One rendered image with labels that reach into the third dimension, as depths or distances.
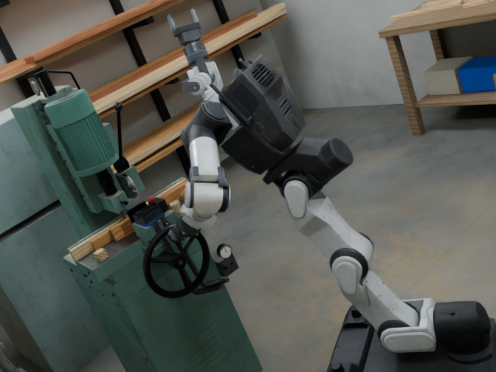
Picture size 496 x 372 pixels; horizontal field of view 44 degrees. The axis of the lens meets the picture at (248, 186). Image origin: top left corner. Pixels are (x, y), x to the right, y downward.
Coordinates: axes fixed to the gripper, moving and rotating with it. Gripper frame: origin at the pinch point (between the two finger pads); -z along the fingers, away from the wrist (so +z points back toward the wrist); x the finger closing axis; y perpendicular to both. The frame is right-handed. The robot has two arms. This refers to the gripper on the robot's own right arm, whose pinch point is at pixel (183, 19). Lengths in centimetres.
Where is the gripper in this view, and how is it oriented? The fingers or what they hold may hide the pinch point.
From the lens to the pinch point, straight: 259.4
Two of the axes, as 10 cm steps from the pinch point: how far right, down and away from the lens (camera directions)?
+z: 3.6, 9.3, 0.7
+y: -4.4, 1.1, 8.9
